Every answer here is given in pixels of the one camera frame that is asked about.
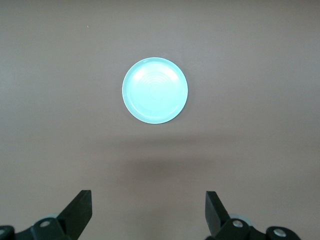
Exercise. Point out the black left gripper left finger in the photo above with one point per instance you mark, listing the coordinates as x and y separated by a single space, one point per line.
72 220

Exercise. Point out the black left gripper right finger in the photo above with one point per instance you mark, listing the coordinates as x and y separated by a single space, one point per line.
217 217

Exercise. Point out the light green plate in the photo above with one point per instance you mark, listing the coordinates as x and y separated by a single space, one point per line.
155 90

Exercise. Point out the brown table cover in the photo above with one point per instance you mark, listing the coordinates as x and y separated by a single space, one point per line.
50 75

